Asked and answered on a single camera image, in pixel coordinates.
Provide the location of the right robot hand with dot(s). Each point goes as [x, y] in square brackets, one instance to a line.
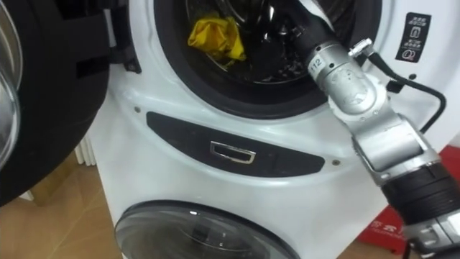
[305, 25]

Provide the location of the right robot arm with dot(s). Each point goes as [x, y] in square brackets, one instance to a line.
[381, 126]

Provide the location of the yellow crumpled cloth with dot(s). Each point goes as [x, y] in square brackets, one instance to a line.
[217, 37]

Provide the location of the white stacked washing machines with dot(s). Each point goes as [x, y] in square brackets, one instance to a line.
[223, 201]

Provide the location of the red box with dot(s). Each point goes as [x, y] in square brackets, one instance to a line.
[391, 226]

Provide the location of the black round washer door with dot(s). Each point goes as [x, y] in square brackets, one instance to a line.
[54, 100]

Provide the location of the white wall radiator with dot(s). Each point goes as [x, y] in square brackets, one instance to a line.
[85, 153]

